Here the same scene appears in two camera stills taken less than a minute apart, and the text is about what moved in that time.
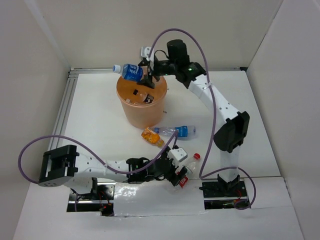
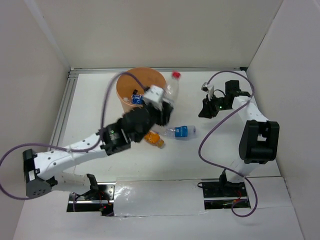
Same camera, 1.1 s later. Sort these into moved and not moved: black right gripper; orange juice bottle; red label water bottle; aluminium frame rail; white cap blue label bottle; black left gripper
Moved: black right gripper; black left gripper; red label water bottle; white cap blue label bottle
Not moved: orange juice bottle; aluminium frame rail
